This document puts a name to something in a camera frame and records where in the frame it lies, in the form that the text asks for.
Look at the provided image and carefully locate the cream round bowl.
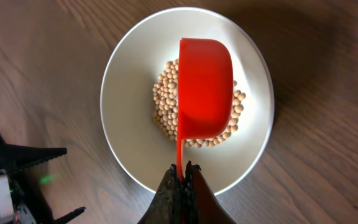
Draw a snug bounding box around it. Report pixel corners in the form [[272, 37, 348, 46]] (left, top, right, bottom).
[[100, 7, 274, 194]]

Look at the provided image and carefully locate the pile of beans in bowl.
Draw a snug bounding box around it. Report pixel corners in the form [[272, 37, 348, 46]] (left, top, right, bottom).
[[152, 59, 246, 148]]

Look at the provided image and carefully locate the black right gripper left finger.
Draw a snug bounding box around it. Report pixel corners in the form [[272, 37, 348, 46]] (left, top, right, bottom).
[[138, 164, 181, 224]]

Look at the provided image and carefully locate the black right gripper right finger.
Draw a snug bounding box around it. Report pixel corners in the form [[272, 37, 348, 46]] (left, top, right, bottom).
[[183, 161, 235, 224]]

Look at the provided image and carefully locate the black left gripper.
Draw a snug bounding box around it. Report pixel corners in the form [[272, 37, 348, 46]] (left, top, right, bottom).
[[0, 135, 86, 224]]

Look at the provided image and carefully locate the red measuring scoop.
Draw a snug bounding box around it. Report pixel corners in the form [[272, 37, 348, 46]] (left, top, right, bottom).
[[177, 38, 233, 180]]

